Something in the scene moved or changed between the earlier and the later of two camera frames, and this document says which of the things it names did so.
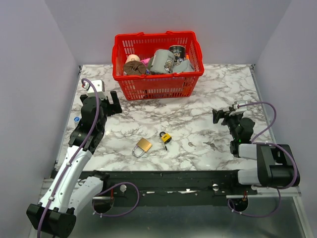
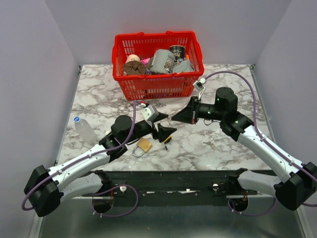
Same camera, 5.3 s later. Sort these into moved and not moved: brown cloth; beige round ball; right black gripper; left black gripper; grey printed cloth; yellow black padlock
Moved: right black gripper; left black gripper
Not moved: beige round ball; brown cloth; grey printed cloth; yellow black padlock
